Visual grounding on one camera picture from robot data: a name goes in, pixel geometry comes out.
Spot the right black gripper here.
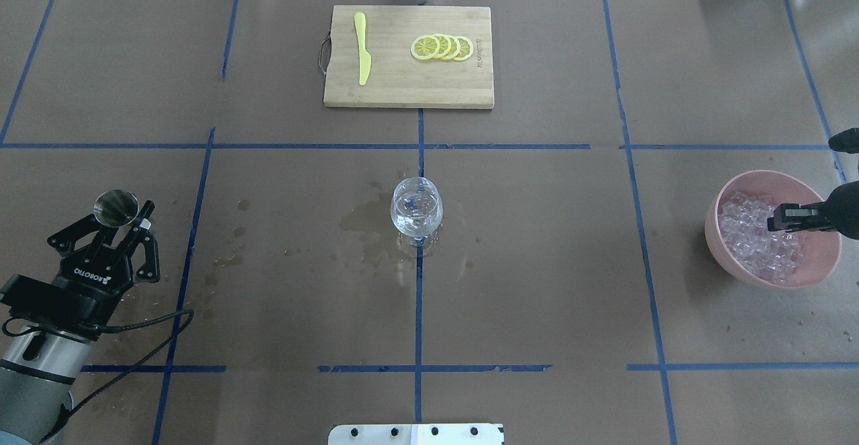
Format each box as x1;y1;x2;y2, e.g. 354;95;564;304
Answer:
767;182;858;239

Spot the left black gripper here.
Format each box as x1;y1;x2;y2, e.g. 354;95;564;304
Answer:
47;200;162;301

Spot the steel jigger measuring cup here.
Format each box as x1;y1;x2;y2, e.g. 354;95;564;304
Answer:
93;190;152;229

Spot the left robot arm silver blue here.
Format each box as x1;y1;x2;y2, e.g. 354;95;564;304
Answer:
2;201;160;444

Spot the pile of clear ice cubes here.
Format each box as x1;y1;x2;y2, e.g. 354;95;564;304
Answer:
717;191;805;284

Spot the clear wine glass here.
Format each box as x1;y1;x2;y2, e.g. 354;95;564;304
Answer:
389;177;443;258

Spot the pink bowl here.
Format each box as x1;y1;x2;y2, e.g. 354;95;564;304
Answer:
705;170;842;289

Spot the bamboo cutting board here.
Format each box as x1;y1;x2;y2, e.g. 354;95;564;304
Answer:
324;5;496;111

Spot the yellow plastic knife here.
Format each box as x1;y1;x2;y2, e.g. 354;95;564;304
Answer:
354;11;373;85

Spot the lemon slice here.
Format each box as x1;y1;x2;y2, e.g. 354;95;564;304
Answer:
440;34;461;60
410;35;442;60
453;36;474;62
432;34;452;59

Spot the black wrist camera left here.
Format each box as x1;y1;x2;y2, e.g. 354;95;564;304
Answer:
2;275;122;336

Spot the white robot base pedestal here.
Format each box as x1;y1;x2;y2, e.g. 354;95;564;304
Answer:
327;423;505;444

